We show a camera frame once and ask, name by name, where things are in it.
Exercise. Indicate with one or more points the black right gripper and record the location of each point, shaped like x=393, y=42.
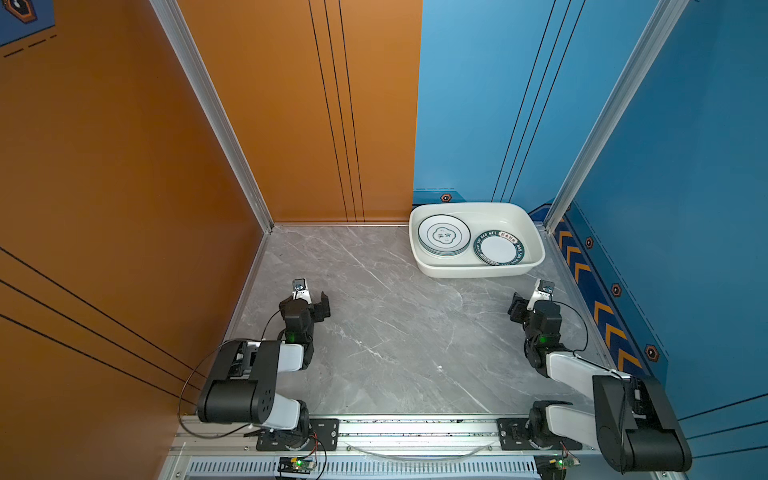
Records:
x=517, y=308

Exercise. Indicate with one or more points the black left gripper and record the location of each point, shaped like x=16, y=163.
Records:
x=320, y=310

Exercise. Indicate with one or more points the green rim plate front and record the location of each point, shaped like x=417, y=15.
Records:
x=498, y=248

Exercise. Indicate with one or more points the white flower outline plate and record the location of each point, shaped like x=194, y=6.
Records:
x=444, y=235

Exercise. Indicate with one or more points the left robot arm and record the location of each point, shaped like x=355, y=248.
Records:
x=241, y=386

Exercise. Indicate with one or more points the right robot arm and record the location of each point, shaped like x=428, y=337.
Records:
x=632, y=425

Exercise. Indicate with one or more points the white plastic bin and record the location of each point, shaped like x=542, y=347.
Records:
x=479, y=217

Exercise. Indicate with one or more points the green circuit board left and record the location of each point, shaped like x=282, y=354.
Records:
x=296, y=467

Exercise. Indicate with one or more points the circuit board right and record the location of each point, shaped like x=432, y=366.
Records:
x=555, y=468

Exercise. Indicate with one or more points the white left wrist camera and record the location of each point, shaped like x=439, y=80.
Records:
x=300, y=288

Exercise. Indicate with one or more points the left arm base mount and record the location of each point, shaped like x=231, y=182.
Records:
x=311, y=432

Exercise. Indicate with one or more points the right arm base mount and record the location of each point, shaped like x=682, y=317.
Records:
x=515, y=433

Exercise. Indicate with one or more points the aluminium front rail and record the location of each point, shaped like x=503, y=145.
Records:
x=412, y=435

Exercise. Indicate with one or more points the aluminium corner post left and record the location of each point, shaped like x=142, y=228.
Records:
x=178, y=33

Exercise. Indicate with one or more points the aluminium corner post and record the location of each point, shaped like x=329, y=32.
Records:
x=651, y=41
x=178, y=33

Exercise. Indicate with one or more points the aluminium corner post right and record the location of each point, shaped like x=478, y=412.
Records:
x=651, y=41

